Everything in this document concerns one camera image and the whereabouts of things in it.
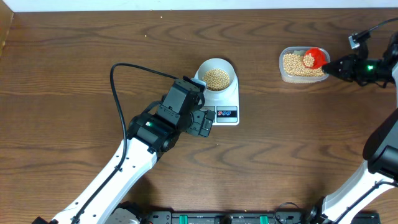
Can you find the orange measuring scoop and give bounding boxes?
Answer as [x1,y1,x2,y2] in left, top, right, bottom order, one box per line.
[302,48,327,69]

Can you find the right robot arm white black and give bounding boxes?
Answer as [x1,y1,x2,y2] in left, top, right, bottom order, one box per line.
[304,31,397,223]

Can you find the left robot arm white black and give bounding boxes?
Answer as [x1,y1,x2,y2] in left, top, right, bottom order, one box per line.
[51,107,215,223]

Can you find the white digital kitchen scale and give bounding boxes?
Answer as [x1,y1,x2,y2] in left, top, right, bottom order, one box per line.
[203,81,240,126]

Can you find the soybeans in bowl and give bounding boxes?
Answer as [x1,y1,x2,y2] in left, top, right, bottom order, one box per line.
[202,68,230,91]

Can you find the grey bowl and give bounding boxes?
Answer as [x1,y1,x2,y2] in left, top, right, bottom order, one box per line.
[196,58,238,93]

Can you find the clear plastic soybean container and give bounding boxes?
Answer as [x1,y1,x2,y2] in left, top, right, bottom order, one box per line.
[279,47,329,84]

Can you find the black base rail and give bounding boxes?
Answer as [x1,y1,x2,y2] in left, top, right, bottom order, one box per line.
[142,210,382,224]

